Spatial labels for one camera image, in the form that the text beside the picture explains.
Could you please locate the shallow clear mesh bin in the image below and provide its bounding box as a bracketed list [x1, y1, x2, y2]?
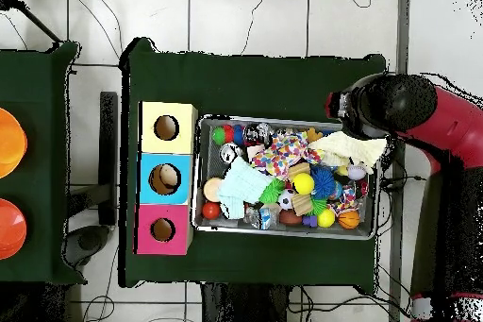
[192, 115, 381, 241]

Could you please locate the wooden box with three holes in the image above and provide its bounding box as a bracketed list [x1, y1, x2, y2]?
[135, 101, 199, 257]

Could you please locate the crushed silver can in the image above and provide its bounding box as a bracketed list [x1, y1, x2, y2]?
[219, 143, 242, 165]

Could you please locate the mint green cloth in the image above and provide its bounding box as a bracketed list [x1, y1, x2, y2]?
[217, 157, 276, 221]

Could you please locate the colourful polka dot cloth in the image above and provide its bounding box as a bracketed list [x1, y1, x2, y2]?
[250, 131, 327, 179]

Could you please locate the toy hamburger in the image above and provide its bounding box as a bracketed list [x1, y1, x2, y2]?
[203, 178, 225, 203]

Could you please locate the red ball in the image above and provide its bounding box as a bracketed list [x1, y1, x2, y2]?
[201, 200, 223, 221]

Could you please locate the crushed clear plastic bottle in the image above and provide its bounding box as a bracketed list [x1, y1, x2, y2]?
[244, 204, 277, 231]

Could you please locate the large yellow ball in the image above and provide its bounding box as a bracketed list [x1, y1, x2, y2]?
[292, 172, 316, 195]

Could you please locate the dark green table cloth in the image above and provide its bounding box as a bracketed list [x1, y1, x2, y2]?
[119, 37, 388, 293]
[0, 41, 81, 285]

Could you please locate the blue spiky ball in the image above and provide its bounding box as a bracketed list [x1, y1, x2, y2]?
[311, 166, 339, 201]

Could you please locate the cream yellow cloth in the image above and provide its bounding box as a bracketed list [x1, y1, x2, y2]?
[308, 129, 389, 173]

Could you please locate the orange toy basketball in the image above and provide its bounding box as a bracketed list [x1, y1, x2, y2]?
[337, 210, 361, 230]

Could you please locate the black stand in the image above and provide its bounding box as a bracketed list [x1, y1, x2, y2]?
[97, 91, 121, 227]

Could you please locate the orange bowl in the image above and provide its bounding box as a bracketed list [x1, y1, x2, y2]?
[0, 197, 28, 262]
[0, 107, 28, 180]

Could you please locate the black cable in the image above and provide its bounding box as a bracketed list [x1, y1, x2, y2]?
[380, 174, 425, 189]
[241, 0, 275, 56]

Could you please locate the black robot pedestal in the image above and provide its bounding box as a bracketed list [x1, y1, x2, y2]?
[199, 282, 295, 322]

